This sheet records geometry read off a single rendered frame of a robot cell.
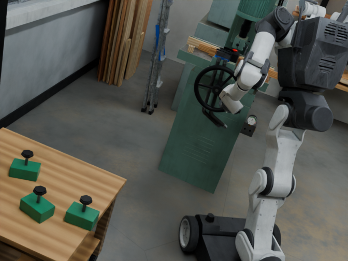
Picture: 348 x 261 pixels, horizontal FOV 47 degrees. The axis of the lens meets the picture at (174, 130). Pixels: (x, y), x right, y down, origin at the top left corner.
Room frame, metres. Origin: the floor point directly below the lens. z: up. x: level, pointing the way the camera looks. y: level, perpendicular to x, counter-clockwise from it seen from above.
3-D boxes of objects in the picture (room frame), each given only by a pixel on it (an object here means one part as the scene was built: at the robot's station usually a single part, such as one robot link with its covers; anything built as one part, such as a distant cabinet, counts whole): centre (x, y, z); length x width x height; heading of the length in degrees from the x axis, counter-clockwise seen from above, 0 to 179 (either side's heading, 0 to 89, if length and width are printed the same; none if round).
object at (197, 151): (2.71, -0.24, 0.35); 0.58 x 0.45 x 0.71; 171
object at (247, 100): (2.71, -0.24, 0.76); 0.57 x 0.45 x 0.09; 171
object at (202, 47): (2.59, -0.27, 0.92); 0.59 x 0.02 x 0.04; 81
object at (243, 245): (1.63, -0.61, 0.28); 0.21 x 0.20 x 0.13; 21
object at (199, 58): (2.49, -0.17, 0.87); 0.61 x 0.30 x 0.06; 81
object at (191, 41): (2.62, -0.19, 0.92); 0.60 x 0.02 x 0.05; 81
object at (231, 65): (2.41, -0.16, 0.91); 0.15 x 0.14 x 0.09; 81
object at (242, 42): (2.61, -0.23, 1.03); 0.14 x 0.07 x 0.09; 171
